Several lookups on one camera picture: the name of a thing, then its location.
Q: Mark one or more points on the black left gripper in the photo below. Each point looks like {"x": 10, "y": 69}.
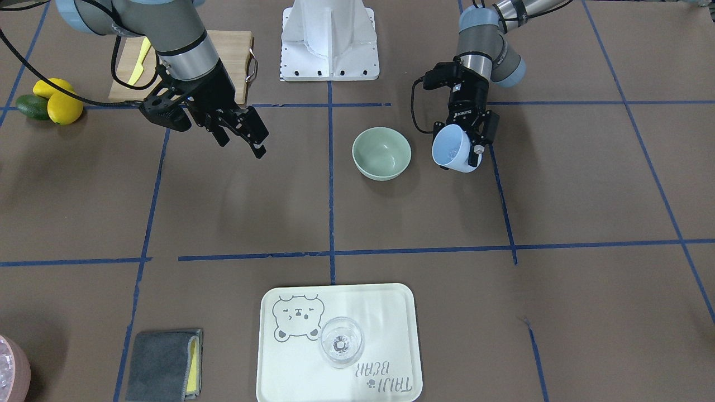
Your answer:
{"x": 467, "y": 99}

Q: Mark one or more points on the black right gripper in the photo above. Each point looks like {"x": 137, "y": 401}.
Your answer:
{"x": 219, "y": 88}

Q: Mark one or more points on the light blue cup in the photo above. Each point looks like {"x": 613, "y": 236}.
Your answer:
{"x": 453, "y": 150}

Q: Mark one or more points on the light green bowl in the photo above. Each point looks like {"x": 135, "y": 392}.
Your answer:
{"x": 381, "y": 153}

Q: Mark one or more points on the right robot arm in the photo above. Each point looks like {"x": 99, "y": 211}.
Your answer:
{"x": 174, "y": 28}

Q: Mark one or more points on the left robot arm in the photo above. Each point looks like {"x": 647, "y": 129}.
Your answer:
{"x": 483, "y": 57}

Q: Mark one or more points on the pink bowl of ice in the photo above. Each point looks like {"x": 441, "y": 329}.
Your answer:
{"x": 15, "y": 371}

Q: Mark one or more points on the wooden cutting board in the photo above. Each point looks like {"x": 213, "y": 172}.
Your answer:
{"x": 233, "y": 47}

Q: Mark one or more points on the yellow plastic knife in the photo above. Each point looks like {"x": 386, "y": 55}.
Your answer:
{"x": 139, "y": 64}

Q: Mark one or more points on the yellow lemon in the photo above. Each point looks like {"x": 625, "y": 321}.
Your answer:
{"x": 44, "y": 90}
{"x": 63, "y": 109}

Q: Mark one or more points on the green lime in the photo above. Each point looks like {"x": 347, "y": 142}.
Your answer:
{"x": 33, "y": 106}

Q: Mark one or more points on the cream bear tray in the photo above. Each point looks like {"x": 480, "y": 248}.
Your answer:
{"x": 291, "y": 366}

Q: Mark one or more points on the clear wine glass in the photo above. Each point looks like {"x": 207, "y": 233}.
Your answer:
{"x": 342, "y": 342}

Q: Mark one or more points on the grey folded cloth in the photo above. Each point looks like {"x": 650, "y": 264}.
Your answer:
{"x": 166, "y": 366}

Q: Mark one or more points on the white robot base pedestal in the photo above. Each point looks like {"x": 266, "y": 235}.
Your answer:
{"x": 329, "y": 41}

